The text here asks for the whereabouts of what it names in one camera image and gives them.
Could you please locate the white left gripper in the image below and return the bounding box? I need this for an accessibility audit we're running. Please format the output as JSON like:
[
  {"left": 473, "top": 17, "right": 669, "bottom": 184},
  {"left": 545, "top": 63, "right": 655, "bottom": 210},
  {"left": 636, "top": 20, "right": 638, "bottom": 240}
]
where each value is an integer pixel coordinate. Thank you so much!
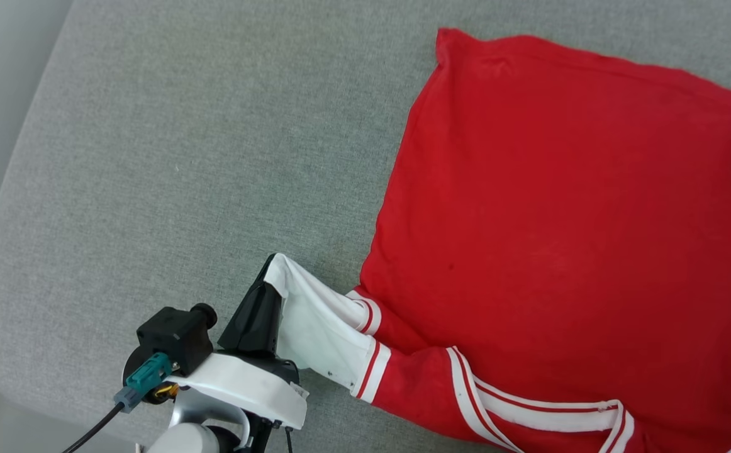
[{"left": 172, "top": 253, "right": 309, "bottom": 430}]

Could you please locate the red garment with white trim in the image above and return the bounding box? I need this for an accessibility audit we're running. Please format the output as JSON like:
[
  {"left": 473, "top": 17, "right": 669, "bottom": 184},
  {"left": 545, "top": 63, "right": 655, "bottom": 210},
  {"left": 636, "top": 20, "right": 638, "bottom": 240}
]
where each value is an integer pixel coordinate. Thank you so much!
[{"left": 264, "top": 28, "right": 731, "bottom": 453}]

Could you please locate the teal left camera connector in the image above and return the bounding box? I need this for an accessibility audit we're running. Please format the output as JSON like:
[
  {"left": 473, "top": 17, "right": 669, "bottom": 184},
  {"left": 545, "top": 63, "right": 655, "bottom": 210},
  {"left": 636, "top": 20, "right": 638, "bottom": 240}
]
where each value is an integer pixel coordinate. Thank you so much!
[{"left": 113, "top": 352, "right": 173, "bottom": 413}]

